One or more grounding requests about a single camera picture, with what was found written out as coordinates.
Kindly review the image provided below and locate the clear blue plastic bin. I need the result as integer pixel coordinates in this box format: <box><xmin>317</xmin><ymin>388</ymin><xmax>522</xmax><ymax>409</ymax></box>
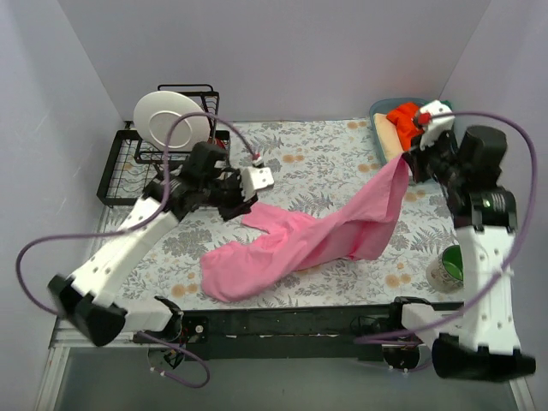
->
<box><xmin>369</xmin><ymin>98</ymin><xmax>455</xmax><ymax>164</ymax></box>

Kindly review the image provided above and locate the floral green-inside mug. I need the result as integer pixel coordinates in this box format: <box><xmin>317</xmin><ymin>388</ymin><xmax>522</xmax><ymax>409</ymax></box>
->
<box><xmin>426</xmin><ymin>245</ymin><xmax>463</xmax><ymax>294</ymax></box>

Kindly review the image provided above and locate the pink t shirt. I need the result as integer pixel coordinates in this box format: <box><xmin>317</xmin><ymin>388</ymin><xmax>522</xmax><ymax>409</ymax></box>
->
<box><xmin>200</xmin><ymin>156</ymin><xmax>409</xmax><ymax>302</ymax></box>

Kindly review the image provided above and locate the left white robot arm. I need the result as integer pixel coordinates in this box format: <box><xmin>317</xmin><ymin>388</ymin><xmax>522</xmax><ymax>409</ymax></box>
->
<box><xmin>48</xmin><ymin>143</ymin><xmax>274</xmax><ymax>347</ymax></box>

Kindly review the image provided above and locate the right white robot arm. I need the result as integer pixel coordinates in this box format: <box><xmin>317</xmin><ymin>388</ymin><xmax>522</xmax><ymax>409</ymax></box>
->
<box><xmin>387</xmin><ymin>125</ymin><xmax>536</xmax><ymax>383</ymax></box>

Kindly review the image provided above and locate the green rolled t shirt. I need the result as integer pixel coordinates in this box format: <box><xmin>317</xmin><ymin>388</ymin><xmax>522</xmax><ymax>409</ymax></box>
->
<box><xmin>440</xmin><ymin>100</ymin><xmax>453</xmax><ymax>110</ymax></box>

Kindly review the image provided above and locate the orange rolled t shirt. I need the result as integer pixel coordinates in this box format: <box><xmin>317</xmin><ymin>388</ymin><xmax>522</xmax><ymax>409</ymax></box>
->
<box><xmin>386</xmin><ymin>102</ymin><xmax>423</xmax><ymax>151</ymax></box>

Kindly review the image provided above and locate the white round plate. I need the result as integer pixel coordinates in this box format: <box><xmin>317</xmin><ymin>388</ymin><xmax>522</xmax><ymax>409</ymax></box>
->
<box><xmin>134</xmin><ymin>91</ymin><xmax>211</xmax><ymax>152</ymax></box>

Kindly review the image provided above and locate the beige rolled t shirt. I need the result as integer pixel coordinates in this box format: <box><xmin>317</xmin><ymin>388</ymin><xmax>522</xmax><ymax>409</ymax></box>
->
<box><xmin>373</xmin><ymin>113</ymin><xmax>403</xmax><ymax>162</ymax></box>

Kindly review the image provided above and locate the floral patterned table mat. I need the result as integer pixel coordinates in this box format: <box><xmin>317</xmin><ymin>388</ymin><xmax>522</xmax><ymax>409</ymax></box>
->
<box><xmin>116</xmin><ymin>119</ymin><xmax>463</xmax><ymax>310</ymax></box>

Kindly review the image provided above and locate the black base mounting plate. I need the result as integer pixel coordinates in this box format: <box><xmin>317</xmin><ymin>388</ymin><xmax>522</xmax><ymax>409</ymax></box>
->
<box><xmin>176</xmin><ymin>305</ymin><xmax>420</xmax><ymax>361</ymax></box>

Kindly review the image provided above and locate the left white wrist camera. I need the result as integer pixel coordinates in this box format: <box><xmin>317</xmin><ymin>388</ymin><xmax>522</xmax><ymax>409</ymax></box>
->
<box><xmin>240</xmin><ymin>155</ymin><xmax>274</xmax><ymax>200</ymax></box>

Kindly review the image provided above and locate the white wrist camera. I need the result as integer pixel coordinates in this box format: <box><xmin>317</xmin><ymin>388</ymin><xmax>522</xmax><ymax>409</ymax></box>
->
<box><xmin>414</xmin><ymin>100</ymin><xmax>455</xmax><ymax>151</ymax></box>
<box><xmin>240</xmin><ymin>155</ymin><xmax>274</xmax><ymax>200</ymax></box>

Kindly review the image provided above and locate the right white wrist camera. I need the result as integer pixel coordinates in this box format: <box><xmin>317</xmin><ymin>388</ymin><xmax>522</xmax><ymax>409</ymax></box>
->
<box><xmin>414</xmin><ymin>100</ymin><xmax>455</xmax><ymax>151</ymax></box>

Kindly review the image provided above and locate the black wire dish rack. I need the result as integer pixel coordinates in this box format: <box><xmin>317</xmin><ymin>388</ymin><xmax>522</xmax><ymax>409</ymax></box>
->
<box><xmin>97</xmin><ymin>83</ymin><xmax>219</xmax><ymax>208</ymax></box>

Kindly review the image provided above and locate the aluminium frame rail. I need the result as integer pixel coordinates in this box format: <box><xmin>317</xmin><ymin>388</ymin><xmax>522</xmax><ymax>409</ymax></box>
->
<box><xmin>38</xmin><ymin>328</ymin><xmax>533</xmax><ymax>410</ymax></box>

